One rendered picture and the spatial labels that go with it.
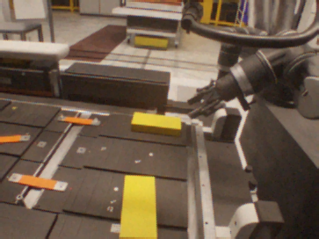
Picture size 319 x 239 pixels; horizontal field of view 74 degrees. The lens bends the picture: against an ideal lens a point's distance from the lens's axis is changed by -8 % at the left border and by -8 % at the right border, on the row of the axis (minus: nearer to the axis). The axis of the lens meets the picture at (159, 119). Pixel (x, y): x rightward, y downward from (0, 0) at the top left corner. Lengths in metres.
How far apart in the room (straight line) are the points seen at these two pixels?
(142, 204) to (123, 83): 0.51
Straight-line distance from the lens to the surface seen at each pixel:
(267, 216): 0.61
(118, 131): 0.76
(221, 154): 0.94
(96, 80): 0.91
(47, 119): 0.85
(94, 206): 0.55
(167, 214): 0.54
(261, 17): 1.44
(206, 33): 0.59
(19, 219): 0.57
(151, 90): 0.88
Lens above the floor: 1.45
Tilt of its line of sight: 32 degrees down
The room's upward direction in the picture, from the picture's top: 6 degrees clockwise
